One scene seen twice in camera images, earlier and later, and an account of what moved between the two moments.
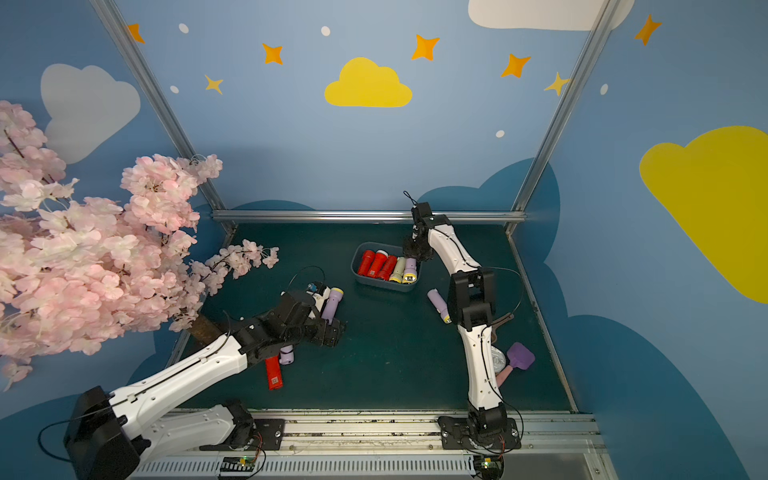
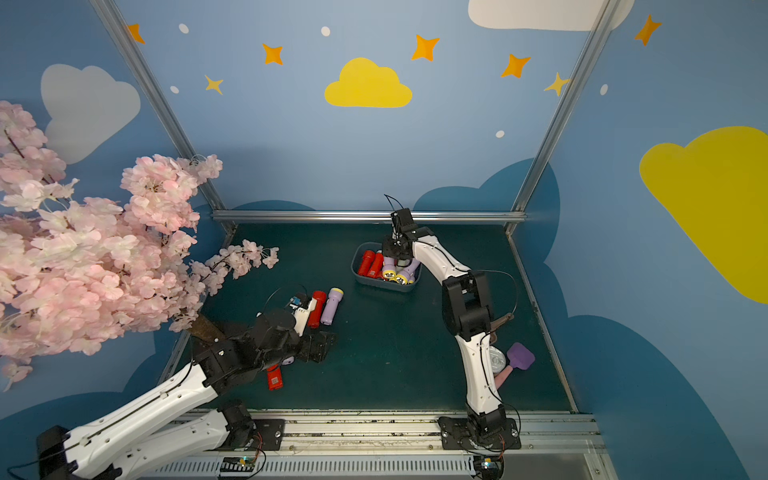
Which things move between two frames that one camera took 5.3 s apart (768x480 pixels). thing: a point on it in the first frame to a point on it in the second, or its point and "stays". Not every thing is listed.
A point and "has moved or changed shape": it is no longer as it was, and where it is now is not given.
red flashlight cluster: x=366 y=262 stays
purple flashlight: x=410 y=271 has moved or changed shape
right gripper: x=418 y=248 to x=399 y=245
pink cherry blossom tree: x=76 y=273 stays
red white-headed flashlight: x=375 y=269 stays
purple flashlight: x=330 y=307 stays
